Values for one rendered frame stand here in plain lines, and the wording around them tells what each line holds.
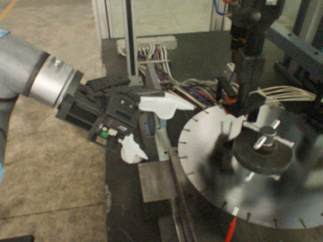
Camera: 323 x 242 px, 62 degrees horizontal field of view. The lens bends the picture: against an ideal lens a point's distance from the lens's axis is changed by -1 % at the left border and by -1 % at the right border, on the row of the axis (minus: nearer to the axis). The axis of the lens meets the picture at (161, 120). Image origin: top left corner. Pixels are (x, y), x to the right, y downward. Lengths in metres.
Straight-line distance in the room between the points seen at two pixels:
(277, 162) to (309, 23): 0.74
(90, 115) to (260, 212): 0.31
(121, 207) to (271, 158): 0.37
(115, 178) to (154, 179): 0.14
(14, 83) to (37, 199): 1.38
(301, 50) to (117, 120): 0.53
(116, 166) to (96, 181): 0.96
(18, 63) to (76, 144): 1.61
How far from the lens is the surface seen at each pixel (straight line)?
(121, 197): 0.72
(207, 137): 0.57
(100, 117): 0.41
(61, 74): 0.42
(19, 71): 0.42
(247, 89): 0.54
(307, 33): 1.19
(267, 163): 0.53
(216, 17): 1.71
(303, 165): 0.57
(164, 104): 0.45
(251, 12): 0.40
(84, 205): 1.65
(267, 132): 0.53
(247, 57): 0.49
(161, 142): 0.83
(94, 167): 1.81
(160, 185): 0.64
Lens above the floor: 1.33
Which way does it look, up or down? 39 degrees down
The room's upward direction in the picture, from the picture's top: straight up
